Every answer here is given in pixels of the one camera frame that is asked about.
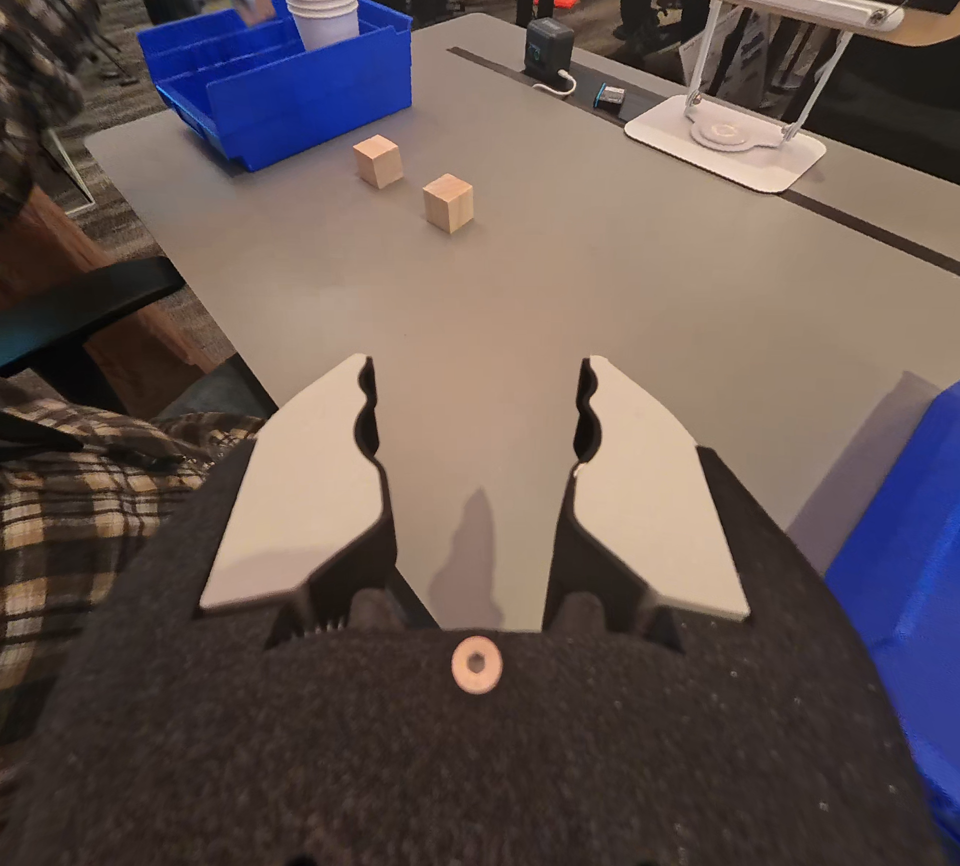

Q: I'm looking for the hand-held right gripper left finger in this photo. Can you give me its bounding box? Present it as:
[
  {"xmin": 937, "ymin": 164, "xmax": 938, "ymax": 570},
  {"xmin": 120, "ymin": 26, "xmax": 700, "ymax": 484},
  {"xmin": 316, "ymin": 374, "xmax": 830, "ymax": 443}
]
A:
[{"xmin": 197, "ymin": 353, "xmax": 399, "ymax": 616}]

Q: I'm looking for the wooden pillar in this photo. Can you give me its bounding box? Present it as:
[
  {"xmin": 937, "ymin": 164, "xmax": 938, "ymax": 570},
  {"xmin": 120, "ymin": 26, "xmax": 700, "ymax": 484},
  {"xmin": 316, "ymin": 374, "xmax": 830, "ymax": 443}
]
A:
[{"xmin": 0, "ymin": 187, "xmax": 219, "ymax": 417}]

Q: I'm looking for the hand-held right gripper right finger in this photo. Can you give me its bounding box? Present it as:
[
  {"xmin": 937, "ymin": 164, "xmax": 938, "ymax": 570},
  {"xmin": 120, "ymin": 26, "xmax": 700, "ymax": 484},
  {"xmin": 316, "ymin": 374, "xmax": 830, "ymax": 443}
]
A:
[{"xmin": 543, "ymin": 355, "xmax": 753, "ymax": 621}]

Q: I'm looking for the blue plastic bin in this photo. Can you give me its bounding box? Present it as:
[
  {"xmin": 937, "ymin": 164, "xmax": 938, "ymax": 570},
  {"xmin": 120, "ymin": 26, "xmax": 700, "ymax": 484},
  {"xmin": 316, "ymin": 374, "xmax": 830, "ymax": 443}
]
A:
[
  {"xmin": 825, "ymin": 380, "xmax": 960, "ymax": 845},
  {"xmin": 137, "ymin": 0, "xmax": 415, "ymax": 173}
]

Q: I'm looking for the black battery charger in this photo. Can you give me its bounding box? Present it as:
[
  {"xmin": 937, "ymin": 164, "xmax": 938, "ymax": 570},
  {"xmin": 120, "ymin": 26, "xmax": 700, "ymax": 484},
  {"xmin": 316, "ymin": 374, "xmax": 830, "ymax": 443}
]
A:
[{"xmin": 523, "ymin": 17, "xmax": 576, "ymax": 78}]

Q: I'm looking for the person in plaid shirt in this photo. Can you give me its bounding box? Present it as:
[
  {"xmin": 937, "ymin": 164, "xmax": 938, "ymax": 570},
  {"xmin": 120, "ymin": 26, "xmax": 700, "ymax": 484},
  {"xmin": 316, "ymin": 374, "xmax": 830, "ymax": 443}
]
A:
[{"xmin": 0, "ymin": 379, "xmax": 267, "ymax": 747}]

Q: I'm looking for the black office chair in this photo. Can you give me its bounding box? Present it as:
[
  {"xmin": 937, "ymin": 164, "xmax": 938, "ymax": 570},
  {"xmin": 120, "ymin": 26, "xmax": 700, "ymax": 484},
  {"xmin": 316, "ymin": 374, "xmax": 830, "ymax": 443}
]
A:
[{"xmin": 0, "ymin": 256, "xmax": 187, "ymax": 387}]

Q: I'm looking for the person's left forearm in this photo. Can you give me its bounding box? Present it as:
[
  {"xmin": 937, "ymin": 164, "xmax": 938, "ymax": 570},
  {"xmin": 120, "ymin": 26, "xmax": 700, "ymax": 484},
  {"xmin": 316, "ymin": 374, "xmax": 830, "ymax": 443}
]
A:
[{"xmin": 0, "ymin": 0, "xmax": 102, "ymax": 222}]

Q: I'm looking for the printed pamphlet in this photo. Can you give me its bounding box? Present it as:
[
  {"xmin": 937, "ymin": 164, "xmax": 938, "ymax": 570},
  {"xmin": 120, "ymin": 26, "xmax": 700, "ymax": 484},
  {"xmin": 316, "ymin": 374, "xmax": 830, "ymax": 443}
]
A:
[{"xmin": 678, "ymin": 7, "xmax": 789, "ymax": 102}]

